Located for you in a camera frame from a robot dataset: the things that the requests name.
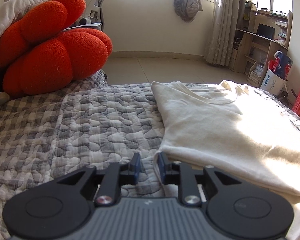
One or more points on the white office chair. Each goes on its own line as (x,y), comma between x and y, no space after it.
(93,15)

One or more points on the grey quilted bed cover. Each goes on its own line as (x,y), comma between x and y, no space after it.
(50,153)

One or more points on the white printed pillow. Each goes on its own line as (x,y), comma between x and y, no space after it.
(14,10)

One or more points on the beige curtain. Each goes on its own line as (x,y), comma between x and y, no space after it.
(226,15)

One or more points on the white paper shopping bag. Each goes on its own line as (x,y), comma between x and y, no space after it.
(276,76)

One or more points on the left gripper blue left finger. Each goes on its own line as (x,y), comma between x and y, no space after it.
(113,178)

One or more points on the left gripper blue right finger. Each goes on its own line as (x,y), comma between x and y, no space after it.
(184,177)

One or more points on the cream Winnie the Pooh sweatshirt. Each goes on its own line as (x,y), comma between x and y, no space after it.
(234,128)

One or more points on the wooden desk with shelves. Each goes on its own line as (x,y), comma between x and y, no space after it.
(251,52)

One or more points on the red flower-shaped cushion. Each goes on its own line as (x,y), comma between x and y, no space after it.
(42,52)

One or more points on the black laptop on desk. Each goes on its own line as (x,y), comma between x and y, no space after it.
(265,31)

